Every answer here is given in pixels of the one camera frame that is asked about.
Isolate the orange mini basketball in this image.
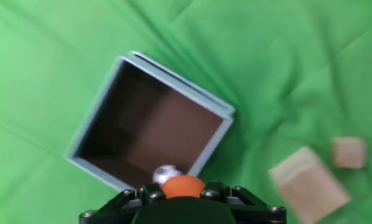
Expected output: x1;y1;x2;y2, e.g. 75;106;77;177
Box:
160;174;207;200

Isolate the large wooden block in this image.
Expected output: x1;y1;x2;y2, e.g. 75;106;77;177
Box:
267;145;353;224

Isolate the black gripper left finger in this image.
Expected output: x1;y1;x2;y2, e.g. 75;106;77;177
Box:
79;183;167;224

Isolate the mini soccer ball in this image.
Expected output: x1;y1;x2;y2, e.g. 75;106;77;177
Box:
151;164;184;186

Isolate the small wooden cube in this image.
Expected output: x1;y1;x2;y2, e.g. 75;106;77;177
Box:
330;136;368;170

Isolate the pale blue gift box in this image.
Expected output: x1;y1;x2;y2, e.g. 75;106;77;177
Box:
62;50;237;192

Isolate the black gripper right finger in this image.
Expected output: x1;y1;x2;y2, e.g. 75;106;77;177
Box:
200;181;287;224

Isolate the green cloth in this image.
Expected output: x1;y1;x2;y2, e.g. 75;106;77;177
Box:
0;0;372;224

